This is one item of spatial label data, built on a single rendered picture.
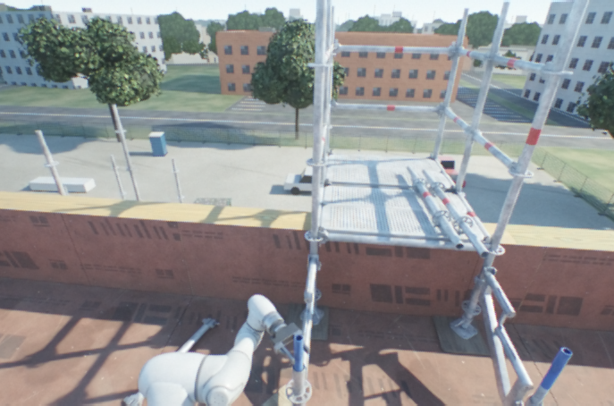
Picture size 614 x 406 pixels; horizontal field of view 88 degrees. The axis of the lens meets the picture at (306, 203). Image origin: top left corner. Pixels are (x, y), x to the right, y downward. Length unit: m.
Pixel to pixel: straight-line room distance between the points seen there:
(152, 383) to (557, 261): 2.37
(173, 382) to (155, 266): 1.69
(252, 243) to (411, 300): 1.23
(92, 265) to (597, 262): 3.59
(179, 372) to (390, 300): 1.74
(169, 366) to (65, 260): 2.16
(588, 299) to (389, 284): 1.35
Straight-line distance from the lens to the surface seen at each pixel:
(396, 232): 2.10
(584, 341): 3.11
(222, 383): 1.08
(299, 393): 1.70
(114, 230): 2.71
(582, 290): 2.90
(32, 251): 3.34
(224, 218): 2.32
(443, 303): 2.63
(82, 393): 2.53
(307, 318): 1.96
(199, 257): 2.51
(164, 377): 1.15
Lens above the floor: 1.89
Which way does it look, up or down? 29 degrees down
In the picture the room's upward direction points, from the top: 1 degrees clockwise
